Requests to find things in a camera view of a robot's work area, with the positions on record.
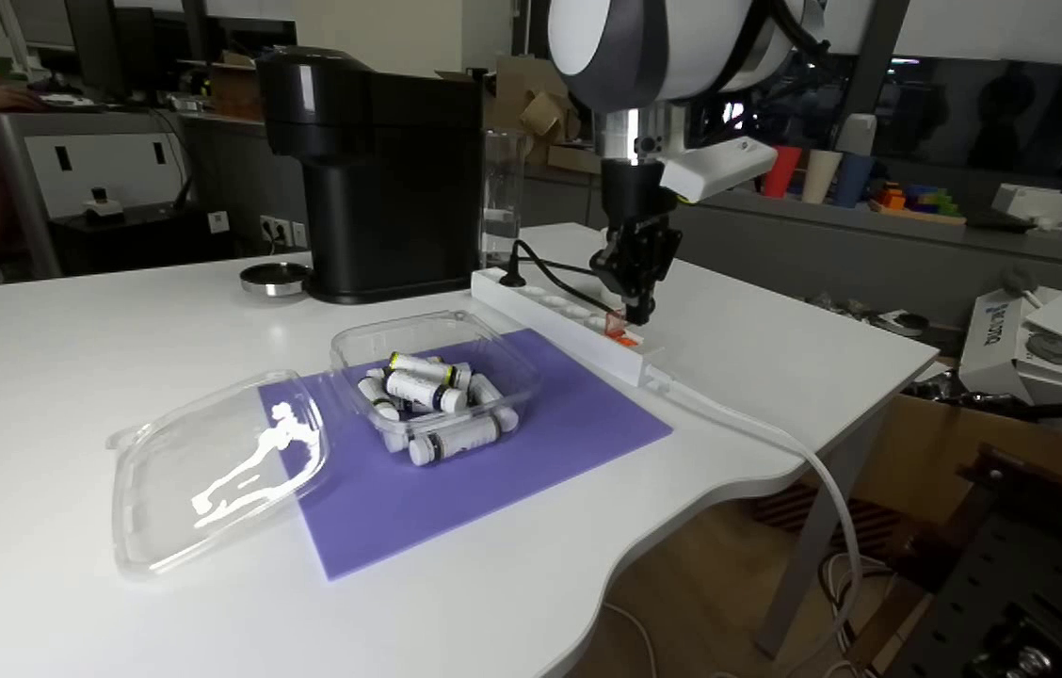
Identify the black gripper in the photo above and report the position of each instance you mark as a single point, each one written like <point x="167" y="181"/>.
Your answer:
<point x="637" y="235"/>

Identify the white extension cord power strip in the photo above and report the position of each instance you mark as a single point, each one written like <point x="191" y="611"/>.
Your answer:
<point x="570" y="326"/>

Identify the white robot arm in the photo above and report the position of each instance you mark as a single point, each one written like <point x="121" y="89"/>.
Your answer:
<point x="641" y="68"/>

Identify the red plastic cup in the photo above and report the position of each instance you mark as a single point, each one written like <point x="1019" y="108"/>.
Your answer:
<point x="778" y="181"/>

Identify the clear drinking glass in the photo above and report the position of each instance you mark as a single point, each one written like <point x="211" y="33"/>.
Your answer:
<point x="503" y="192"/>

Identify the beige plastic cup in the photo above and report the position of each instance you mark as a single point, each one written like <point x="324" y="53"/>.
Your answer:
<point x="818" y="176"/>

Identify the clear plastic container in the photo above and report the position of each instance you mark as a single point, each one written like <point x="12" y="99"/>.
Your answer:
<point x="432" y="377"/>

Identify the white cylindrical battery cell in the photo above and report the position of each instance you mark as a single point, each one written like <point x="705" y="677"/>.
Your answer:
<point x="427" y="392"/>
<point x="454" y="437"/>

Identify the blue plastic cup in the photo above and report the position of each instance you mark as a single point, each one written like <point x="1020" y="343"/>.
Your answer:
<point x="851" y="178"/>

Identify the black coffee machine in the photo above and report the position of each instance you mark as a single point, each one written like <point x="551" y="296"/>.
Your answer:
<point x="388" y="168"/>

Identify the purple paper mat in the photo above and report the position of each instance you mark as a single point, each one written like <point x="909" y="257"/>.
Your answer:
<point x="370" y="502"/>

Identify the round metal drip tray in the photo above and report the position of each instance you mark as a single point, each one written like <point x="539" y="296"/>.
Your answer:
<point x="277" y="279"/>

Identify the white printed cardboard box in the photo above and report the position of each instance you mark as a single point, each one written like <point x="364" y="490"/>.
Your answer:
<point x="1015" y="343"/>

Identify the clear plastic lid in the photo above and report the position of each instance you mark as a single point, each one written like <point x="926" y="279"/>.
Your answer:
<point x="211" y="470"/>

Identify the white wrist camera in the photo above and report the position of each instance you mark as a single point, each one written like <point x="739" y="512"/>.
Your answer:
<point x="705" y="169"/>

